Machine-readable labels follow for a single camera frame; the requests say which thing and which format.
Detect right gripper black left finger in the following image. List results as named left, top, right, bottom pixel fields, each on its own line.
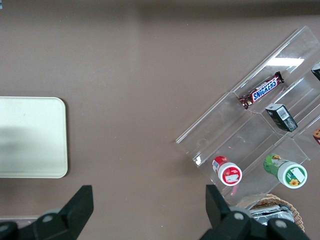
left=0, top=184, right=95, bottom=240

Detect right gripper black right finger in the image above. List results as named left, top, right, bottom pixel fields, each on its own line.
left=198, top=184, right=310, bottom=240

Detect tan oval wicker basket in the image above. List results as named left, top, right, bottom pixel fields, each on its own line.
left=235, top=193, right=307, bottom=234

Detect cream rectangular tray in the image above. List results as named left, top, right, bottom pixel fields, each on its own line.
left=0, top=96, right=69, bottom=179

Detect silver foil packet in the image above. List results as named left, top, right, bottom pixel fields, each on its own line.
left=249, top=203, right=296, bottom=224

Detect red white-capped cup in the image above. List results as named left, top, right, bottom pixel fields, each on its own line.
left=211, top=155, right=243, bottom=187

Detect green white-capped cup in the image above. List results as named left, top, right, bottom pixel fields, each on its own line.
left=262, top=153, right=308, bottom=189

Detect clear acrylic stepped shelf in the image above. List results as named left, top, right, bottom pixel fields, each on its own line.
left=174, top=24, right=320, bottom=209

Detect black box with barcode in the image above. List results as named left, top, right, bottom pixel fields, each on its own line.
left=264, top=103, right=299, bottom=133

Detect brown cookie box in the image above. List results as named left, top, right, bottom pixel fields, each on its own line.
left=311, top=127, right=320, bottom=147

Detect Snickers chocolate bar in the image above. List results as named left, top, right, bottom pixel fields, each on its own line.
left=238, top=71, right=286, bottom=111

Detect small black box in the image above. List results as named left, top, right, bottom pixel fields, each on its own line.
left=310, top=63, right=320, bottom=82

